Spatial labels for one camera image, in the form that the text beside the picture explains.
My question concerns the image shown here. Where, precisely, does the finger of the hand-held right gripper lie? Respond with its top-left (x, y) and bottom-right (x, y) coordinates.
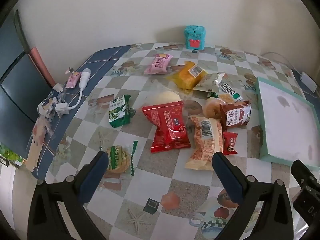
top-left (291, 159), bottom-right (320, 193)

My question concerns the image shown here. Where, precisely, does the large red snack packet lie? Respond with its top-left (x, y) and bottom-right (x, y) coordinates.
top-left (142, 101), bottom-right (191, 153)

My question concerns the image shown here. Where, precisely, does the white power adapter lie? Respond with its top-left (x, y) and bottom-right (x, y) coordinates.
top-left (299, 71), bottom-right (319, 92)

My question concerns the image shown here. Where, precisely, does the checkered printed tablecloth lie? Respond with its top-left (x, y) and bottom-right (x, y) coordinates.
top-left (32, 42), bottom-right (320, 240)

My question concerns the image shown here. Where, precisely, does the white charger with cable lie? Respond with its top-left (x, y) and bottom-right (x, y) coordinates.
top-left (55, 68), bottom-right (91, 116)

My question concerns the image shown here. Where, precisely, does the tan paper scrap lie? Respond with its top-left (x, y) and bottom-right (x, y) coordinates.
top-left (26, 117), bottom-right (54, 172)

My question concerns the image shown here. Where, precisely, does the beige bread packet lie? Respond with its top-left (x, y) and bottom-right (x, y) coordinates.
top-left (185, 116), bottom-right (224, 171)

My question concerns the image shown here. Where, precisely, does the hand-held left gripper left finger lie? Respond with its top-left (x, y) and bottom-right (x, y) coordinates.
top-left (28, 151), bottom-right (109, 240)

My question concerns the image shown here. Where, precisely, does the teal toy tin red face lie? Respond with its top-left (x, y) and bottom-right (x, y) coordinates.
top-left (184, 25), bottom-right (207, 50)

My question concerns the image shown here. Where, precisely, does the orange cake packet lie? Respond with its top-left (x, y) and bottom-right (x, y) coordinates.
top-left (167, 61), bottom-right (208, 91)

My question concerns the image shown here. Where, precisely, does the small pink sachet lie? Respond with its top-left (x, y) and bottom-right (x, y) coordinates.
top-left (65, 71), bottom-right (82, 89)

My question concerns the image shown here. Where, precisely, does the pink snack packet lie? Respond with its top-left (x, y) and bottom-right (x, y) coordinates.
top-left (144, 54), bottom-right (174, 75)

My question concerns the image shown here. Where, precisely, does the brown and white snack packet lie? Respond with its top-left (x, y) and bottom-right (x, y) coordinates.
top-left (219, 100), bottom-right (252, 129)

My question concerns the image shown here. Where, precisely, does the round cracker packet green label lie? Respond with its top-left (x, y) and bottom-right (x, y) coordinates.
top-left (104, 141), bottom-right (139, 177)

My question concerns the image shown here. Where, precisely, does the reddish brown board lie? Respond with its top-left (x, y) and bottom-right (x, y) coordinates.
top-left (28, 47), bottom-right (56, 87)

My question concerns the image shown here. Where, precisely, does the brown doughnut bread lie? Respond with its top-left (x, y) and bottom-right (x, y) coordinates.
top-left (203, 97), bottom-right (225, 118)

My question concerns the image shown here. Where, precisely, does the teal shallow tray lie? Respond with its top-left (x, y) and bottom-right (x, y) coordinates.
top-left (255, 77), bottom-right (320, 172)

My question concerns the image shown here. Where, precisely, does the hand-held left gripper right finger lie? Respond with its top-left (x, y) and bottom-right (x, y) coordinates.
top-left (212, 152), bottom-right (294, 240)

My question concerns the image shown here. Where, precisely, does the white round bun clear wrapper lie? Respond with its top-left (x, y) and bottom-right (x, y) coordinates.
top-left (149, 80), bottom-right (183, 107)

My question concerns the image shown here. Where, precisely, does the tan triangular snack packet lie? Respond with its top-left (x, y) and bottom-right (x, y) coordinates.
top-left (193, 73), bottom-right (226, 94)

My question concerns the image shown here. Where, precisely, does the crumpled clear wrapper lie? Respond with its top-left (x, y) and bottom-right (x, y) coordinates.
top-left (37, 83), bottom-right (68, 121)

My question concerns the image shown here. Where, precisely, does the small red snack packet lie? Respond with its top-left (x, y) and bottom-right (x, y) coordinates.
top-left (222, 131), bottom-right (238, 156)

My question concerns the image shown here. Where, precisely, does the green biscuit packet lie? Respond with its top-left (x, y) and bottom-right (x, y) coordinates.
top-left (109, 95), bottom-right (136, 128)

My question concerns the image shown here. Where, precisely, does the dark grey panel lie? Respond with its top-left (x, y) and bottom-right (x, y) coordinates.
top-left (0, 9), bottom-right (54, 159)

